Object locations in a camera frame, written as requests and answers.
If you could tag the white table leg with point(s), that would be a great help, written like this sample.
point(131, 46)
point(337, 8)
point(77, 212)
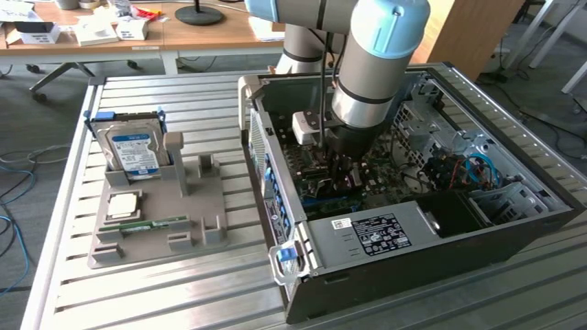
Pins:
point(558, 34)

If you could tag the wooden office desk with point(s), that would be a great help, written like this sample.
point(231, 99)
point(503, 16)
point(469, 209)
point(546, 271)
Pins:
point(137, 44)
point(215, 34)

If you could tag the hard disk in blue caddy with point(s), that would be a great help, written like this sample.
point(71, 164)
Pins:
point(132, 151)

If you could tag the grey printed parts rack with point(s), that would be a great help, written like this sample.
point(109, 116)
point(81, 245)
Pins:
point(183, 213)

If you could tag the black plastic shroud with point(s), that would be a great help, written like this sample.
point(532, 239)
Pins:
point(453, 213)

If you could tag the red and yellow package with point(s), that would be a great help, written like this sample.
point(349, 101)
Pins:
point(147, 13)

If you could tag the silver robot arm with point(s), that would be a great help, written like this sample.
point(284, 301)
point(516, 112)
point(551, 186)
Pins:
point(367, 68)

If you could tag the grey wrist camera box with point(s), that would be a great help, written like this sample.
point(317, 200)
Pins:
point(304, 132)

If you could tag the metal disk bay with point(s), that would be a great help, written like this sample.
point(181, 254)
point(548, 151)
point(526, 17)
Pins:
point(504, 206)

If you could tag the white open box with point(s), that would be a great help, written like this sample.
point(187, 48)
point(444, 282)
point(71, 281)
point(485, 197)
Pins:
point(93, 34)

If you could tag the Nvidia graphics card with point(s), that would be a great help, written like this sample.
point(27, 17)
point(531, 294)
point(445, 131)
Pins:
point(327, 189)

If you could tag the roll of tape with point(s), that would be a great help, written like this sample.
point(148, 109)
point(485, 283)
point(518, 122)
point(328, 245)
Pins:
point(89, 4)

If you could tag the silver CPU chip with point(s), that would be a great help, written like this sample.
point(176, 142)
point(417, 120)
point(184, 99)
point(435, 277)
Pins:
point(123, 205)

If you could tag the green motherboard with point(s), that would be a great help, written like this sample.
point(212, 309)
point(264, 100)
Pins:
point(389, 178)

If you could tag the white box with black lid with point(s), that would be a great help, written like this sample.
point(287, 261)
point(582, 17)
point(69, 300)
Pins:
point(39, 36)

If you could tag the stack of white papers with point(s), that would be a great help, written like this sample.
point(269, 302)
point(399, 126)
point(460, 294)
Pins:
point(265, 32)

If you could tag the pile of white papers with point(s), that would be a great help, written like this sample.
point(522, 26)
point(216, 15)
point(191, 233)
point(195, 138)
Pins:
point(16, 12)

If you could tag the blue case release latch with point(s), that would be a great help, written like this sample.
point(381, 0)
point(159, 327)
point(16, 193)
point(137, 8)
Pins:
point(285, 254)

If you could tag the black open PC case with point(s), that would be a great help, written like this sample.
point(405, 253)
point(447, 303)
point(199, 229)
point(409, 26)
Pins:
point(412, 275)

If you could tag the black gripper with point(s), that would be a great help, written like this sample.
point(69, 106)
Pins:
point(357, 141)

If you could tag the green RAM stick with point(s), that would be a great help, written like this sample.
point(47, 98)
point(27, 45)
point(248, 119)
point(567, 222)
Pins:
point(137, 226)

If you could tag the grey cup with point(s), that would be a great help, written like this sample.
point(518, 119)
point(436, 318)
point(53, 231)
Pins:
point(68, 4)

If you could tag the wooden cabinet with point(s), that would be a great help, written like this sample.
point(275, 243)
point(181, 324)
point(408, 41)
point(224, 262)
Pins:
point(499, 34)

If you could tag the white printed box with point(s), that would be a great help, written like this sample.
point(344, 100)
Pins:
point(132, 31)

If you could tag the grey power supply unit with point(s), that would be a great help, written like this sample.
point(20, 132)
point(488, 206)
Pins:
point(329, 247)

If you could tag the black round lamp base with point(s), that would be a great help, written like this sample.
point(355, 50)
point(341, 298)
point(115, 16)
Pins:
point(199, 16)

